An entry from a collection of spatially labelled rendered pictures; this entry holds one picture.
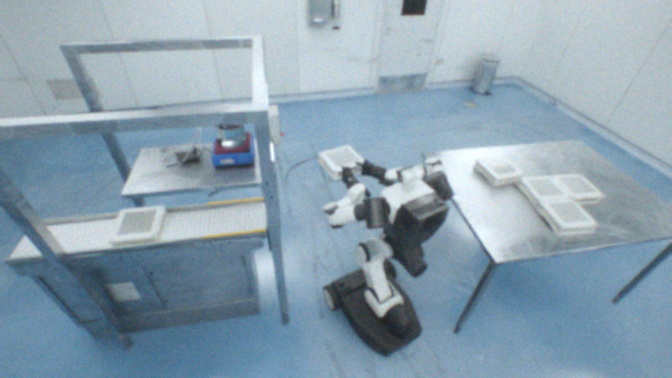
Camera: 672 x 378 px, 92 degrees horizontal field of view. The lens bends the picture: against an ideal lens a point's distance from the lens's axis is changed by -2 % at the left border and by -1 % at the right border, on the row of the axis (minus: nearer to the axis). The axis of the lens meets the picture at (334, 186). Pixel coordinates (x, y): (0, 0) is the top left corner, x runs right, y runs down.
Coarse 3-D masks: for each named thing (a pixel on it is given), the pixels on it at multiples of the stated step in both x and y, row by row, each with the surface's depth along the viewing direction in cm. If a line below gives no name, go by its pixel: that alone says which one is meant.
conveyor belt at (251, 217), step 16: (224, 208) 204; (240, 208) 205; (256, 208) 205; (64, 224) 190; (80, 224) 190; (96, 224) 191; (112, 224) 191; (176, 224) 193; (192, 224) 193; (208, 224) 194; (224, 224) 194; (240, 224) 195; (256, 224) 195; (64, 240) 181; (80, 240) 181; (96, 240) 182; (16, 256) 171
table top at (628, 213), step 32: (448, 160) 259; (512, 160) 262; (544, 160) 264; (576, 160) 266; (480, 192) 231; (512, 192) 232; (608, 192) 236; (640, 192) 237; (480, 224) 207; (512, 224) 208; (544, 224) 209; (608, 224) 210; (640, 224) 211; (512, 256) 188; (544, 256) 190
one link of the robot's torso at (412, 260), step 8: (384, 232) 192; (384, 240) 197; (392, 240) 186; (400, 248) 181; (416, 248) 183; (400, 256) 184; (408, 256) 181; (416, 256) 183; (408, 264) 182; (416, 264) 180; (424, 264) 180; (408, 272) 184; (416, 272) 181
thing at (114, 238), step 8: (144, 208) 192; (152, 208) 192; (160, 208) 192; (120, 216) 186; (136, 216) 187; (160, 216) 187; (120, 224) 182; (136, 224) 182; (152, 224) 183; (160, 224) 184; (112, 232) 177; (144, 232) 178; (152, 232) 178; (112, 240) 173; (120, 240) 174; (128, 240) 175
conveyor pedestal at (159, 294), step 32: (192, 256) 195; (224, 256) 201; (64, 288) 194; (96, 288) 199; (128, 288) 204; (160, 288) 210; (192, 288) 215; (224, 288) 222; (256, 288) 227; (96, 320) 218; (128, 320) 226; (160, 320) 233; (192, 320) 240
